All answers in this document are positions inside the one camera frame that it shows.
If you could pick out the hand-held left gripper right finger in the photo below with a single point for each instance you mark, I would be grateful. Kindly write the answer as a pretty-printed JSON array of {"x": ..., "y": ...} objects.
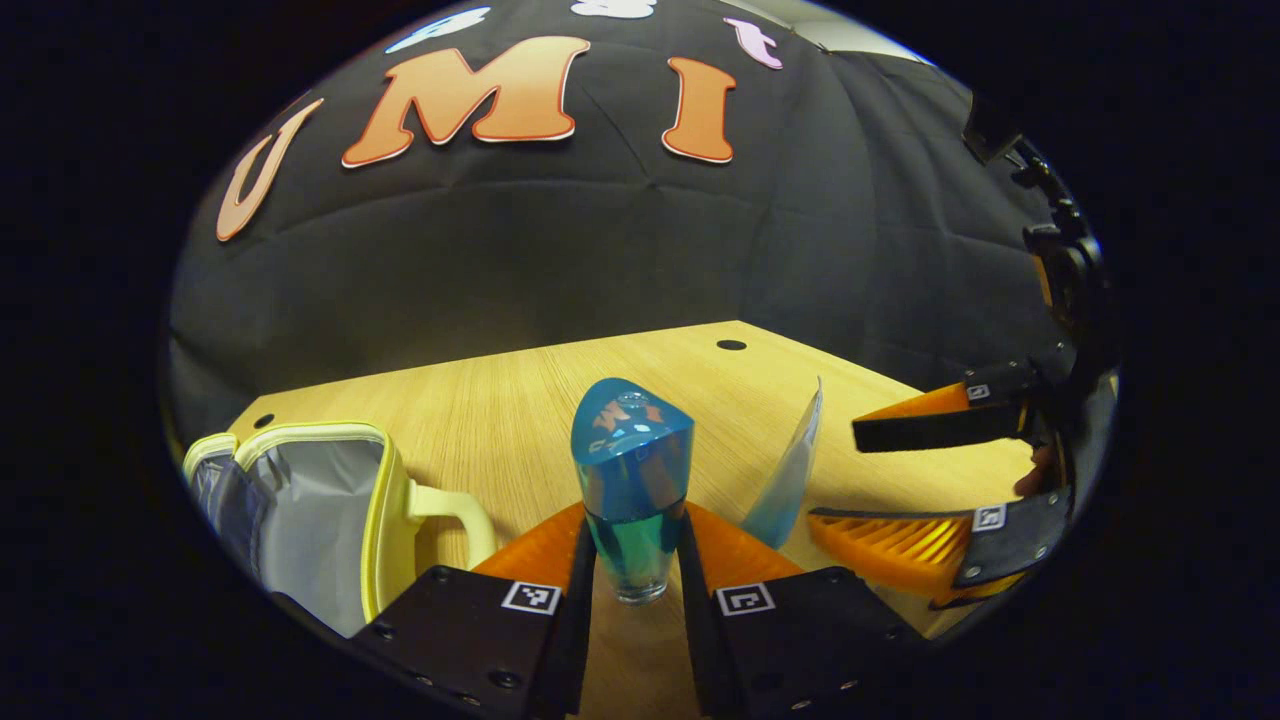
[{"x": 695, "y": 600}]

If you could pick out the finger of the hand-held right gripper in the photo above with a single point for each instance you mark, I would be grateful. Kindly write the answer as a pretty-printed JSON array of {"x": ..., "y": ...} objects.
[
  {"x": 1010, "y": 540},
  {"x": 940, "y": 428}
]

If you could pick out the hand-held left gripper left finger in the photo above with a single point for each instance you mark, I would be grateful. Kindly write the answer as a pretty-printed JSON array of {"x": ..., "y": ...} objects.
[{"x": 578, "y": 600}]

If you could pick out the blue skin care bottle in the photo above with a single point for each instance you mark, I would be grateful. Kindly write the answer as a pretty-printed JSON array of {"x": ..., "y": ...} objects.
[{"x": 632, "y": 470}]

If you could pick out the clear blue sachet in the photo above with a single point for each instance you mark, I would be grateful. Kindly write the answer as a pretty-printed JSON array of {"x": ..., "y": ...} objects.
[{"x": 790, "y": 480}]

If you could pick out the cream yellow suitcase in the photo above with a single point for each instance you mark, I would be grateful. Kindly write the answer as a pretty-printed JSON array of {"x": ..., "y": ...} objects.
[{"x": 320, "y": 520}]

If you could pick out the black backdrop cloth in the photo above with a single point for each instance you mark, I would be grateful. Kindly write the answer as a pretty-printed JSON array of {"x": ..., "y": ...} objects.
[{"x": 600, "y": 240}]

